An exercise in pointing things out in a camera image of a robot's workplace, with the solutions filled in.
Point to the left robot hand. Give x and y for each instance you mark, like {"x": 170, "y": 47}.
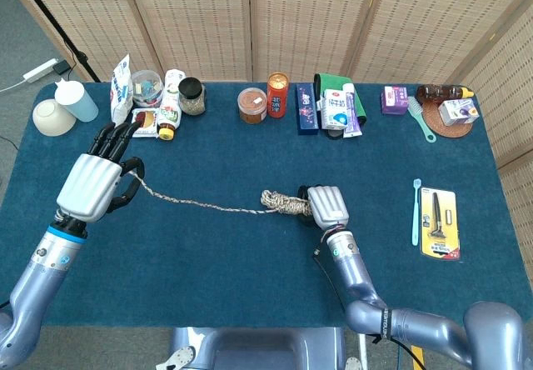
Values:
{"x": 87, "y": 186}

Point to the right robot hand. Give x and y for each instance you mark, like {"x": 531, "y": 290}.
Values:
{"x": 329, "y": 205}

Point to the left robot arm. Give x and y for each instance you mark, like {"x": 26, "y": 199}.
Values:
{"x": 41, "y": 270}

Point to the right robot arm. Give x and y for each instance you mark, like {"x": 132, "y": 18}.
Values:
{"x": 354, "y": 274}

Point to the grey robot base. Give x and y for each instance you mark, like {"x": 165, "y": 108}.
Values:
{"x": 258, "y": 349}

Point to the light blue toothbrush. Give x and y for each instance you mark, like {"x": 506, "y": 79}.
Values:
{"x": 416, "y": 211}

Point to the cream bowl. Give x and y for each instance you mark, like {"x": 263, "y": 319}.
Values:
{"x": 52, "y": 118}

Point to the light blue plastic cup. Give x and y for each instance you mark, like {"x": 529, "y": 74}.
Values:
{"x": 79, "y": 101}

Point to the red yellow snack packet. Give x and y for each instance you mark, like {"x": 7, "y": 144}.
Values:
{"x": 147, "y": 120}

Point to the white purple toothpaste tube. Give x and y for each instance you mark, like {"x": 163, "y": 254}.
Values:
{"x": 352, "y": 113}

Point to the white blue milk carton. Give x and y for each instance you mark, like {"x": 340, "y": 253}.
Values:
{"x": 333, "y": 109}

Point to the white plastic snack bag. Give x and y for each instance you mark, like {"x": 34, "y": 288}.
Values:
{"x": 121, "y": 95}

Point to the dark blue box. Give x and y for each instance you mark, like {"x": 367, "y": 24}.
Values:
{"x": 307, "y": 109}

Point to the razor in yellow package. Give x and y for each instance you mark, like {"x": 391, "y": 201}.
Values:
{"x": 441, "y": 224}

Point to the white bottle yellow cap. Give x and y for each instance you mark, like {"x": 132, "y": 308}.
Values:
{"x": 170, "y": 107}

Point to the clear tub with clips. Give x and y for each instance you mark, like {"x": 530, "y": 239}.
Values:
{"x": 146, "y": 88}

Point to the orange soda can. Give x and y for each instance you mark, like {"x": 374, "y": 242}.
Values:
{"x": 277, "y": 97}

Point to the black power adapter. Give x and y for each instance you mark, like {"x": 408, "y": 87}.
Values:
{"x": 61, "y": 68}

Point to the purple box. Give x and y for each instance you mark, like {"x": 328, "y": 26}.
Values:
{"x": 394, "y": 100}

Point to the green pouch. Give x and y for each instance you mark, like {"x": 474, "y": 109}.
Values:
{"x": 329, "y": 80}

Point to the white power strip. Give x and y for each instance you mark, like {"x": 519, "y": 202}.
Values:
{"x": 39, "y": 71}

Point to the clear tub rubber bands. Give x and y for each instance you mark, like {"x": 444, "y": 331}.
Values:
{"x": 252, "y": 105}

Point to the green scrubbing brush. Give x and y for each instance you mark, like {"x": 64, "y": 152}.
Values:
{"x": 418, "y": 116}

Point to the brown woven coaster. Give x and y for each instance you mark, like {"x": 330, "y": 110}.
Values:
{"x": 437, "y": 126}

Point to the blue table cloth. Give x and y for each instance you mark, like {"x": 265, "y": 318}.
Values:
{"x": 208, "y": 270}

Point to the glass jar black lid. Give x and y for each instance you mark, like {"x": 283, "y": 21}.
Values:
{"x": 192, "y": 97}

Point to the amber liquid bottle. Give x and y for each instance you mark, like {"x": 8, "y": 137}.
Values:
{"x": 439, "y": 93}

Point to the small purple white carton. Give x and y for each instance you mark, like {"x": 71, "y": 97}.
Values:
{"x": 458, "y": 111}

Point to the black tripod stand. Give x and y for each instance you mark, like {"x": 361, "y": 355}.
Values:
{"x": 50, "y": 16}

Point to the bamboo folding screen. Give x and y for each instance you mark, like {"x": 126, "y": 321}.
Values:
{"x": 300, "y": 20}

